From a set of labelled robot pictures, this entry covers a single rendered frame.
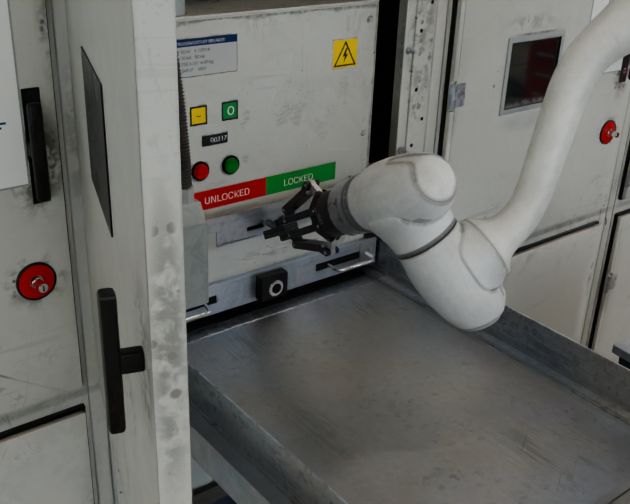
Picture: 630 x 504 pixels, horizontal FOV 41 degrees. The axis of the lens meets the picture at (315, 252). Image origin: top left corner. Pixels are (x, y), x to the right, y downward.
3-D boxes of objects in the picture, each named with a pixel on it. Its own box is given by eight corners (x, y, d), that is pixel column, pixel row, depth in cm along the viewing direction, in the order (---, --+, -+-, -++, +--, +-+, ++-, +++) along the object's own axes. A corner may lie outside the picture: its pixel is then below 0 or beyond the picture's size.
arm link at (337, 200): (355, 237, 123) (332, 244, 128) (401, 224, 129) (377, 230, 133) (338, 178, 123) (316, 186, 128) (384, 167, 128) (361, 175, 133)
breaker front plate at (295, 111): (365, 245, 171) (381, 4, 151) (151, 310, 144) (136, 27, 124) (361, 243, 172) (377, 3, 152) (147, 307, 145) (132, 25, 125)
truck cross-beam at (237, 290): (375, 262, 175) (377, 236, 172) (138, 338, 144) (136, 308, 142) (359, 253, 178) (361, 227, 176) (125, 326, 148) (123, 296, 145)
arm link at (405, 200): (329, 193, 122) (379, 265, 125) (397, 169, 109) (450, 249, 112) (372, 153, 127) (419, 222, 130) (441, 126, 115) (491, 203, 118)
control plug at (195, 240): (210, 303, 138) (208, 204, 131) (184, 311, 136) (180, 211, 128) (186, 285, 144) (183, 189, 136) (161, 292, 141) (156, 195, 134)
